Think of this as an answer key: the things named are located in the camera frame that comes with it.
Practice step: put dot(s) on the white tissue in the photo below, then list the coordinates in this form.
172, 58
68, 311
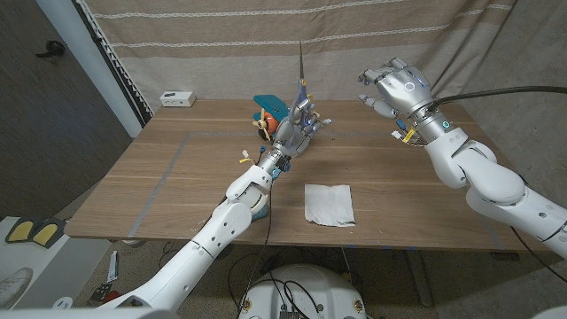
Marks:
328, 204

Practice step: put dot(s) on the white door frame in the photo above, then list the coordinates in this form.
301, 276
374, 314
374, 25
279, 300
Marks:
88, 57

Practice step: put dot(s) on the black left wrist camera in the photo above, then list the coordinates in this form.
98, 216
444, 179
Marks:
284, 166

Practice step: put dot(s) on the teal toy flip phone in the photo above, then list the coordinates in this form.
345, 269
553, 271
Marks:
262, 214

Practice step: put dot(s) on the white tube with label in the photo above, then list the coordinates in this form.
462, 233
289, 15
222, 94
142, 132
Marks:
113, 266

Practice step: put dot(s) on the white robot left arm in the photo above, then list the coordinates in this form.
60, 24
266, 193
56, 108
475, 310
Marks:
226, 221

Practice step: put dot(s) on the dark wooden door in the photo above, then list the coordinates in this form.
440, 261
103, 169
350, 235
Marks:
44, 133

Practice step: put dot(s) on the grey table leg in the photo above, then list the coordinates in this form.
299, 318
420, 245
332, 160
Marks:
418, 279

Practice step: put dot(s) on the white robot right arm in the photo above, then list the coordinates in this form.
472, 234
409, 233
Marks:
491, 181

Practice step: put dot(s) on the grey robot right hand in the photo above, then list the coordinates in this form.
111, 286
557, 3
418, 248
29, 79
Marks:
405, 88

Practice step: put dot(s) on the white sneaker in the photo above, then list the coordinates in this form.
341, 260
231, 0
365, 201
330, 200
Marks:
15, 285

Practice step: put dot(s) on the white round disc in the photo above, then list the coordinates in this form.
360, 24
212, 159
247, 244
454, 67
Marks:
62, 303

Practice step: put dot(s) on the yellow and black foot pedal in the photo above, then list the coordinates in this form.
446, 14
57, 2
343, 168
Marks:
20, 230
49, 230

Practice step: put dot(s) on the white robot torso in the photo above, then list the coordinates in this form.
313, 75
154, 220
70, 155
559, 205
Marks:
305, 292

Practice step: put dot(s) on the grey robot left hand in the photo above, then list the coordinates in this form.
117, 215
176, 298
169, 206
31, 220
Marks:
292, 137

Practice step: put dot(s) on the white power strip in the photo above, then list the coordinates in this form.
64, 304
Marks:
177, 98

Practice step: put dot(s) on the black floor gadget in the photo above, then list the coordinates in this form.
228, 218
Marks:
99, 293

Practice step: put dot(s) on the teal and orange toy airplane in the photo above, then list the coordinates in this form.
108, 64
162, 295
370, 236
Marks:
270, 104

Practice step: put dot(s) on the red floor object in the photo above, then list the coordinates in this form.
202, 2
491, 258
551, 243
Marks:
112, 296

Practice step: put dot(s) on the beige striped curtain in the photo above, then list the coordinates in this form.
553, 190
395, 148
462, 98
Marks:
221, 57

